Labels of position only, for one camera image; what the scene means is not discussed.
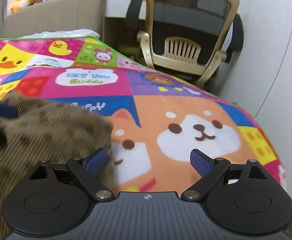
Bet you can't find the beige mesh office chair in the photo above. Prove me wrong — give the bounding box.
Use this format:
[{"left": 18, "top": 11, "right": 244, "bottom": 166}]
[{"left": 125, "top": 0, "right": 244, "bottom": 91}]

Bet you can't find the olive polka dot corduroy garment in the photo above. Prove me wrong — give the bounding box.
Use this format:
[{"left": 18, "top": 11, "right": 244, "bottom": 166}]
[{"left": 0, "top": 90, "right": 114, "bottom": 239}]

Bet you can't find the yellow duck plush toy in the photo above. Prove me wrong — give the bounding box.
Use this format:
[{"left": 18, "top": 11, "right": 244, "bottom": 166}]
[{"left": 10, "top": 0, "right": 34, "bottom": 13}]

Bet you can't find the beige upholstered headboard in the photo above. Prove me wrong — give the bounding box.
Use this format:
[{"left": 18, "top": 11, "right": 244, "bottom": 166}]
[{"left": 0, "top": 0, "right": 106, "bottom": 38}]

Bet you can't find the white desk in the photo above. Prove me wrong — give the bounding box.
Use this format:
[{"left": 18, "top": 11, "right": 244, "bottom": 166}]
[{"left": 105, "top": 0, "right": 148, "bottom": 20}]

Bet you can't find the colourful cartoon play mat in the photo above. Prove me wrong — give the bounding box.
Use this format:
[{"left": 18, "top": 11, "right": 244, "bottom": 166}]
[{"left": 0, "top": 37, "right": 286, "bottom": 193}]

